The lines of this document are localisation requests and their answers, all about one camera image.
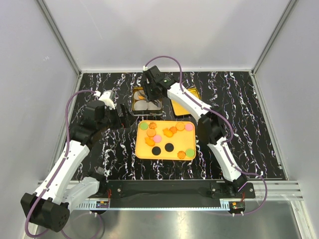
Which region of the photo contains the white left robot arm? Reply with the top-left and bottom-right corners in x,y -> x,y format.
20,100 -> 135,238

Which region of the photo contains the right control board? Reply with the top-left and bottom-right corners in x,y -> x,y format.
230,201 -> 246,211

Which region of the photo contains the control board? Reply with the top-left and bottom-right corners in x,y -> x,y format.
96,201 -> 110,209
230,201 -> 246,211

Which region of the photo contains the green sandwich cookie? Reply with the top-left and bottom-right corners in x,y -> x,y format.
139,122 -> 149,130
185,148 -> 195,158

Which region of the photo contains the pink sandwich cookie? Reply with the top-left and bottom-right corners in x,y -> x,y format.
185,123 -> 194,131
153,135 -> 162,143

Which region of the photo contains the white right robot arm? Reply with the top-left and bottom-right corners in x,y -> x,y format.
141,66 -> 247,198

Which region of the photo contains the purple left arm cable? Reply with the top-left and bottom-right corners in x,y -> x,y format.
22,89 -> 105,239

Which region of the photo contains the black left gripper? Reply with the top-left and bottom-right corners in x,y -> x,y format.
98,103 -> 136,131

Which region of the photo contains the orange swirl cookie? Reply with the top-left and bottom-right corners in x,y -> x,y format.
149,122 -> 157,129
177,151 -> 186,159

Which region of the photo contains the yellow plastic tray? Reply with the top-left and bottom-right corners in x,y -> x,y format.
135,120 -> 196,161

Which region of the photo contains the gold tin lid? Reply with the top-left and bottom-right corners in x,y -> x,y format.
170,87 -> 205,117

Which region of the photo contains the left control board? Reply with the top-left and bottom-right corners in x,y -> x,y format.
96,201 -> 110,209

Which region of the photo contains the dark cookie tin box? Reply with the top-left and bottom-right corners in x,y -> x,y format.
132,87 -> 162,116

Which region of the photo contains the aluminium frame rail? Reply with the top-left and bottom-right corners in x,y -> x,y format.
37,180 -> 305,201

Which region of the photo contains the black sandwich cookie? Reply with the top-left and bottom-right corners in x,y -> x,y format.
164,143 -> 174,152
152,146 -> 161,156

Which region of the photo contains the orange round waffle cookie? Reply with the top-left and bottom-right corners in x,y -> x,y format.
175,122 -> 185,131

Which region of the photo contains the orange cat cookie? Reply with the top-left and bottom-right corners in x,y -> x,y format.
163,128 -> 173,137

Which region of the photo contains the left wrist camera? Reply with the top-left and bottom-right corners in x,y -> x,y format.
98,90 -> 115,110

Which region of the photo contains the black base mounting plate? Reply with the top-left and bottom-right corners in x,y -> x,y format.
98,179 -> 256,209

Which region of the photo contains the white paper cup liner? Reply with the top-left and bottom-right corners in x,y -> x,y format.
134,91 -> 144,101
147,101 -> 162,111
134,100 -> 148,111

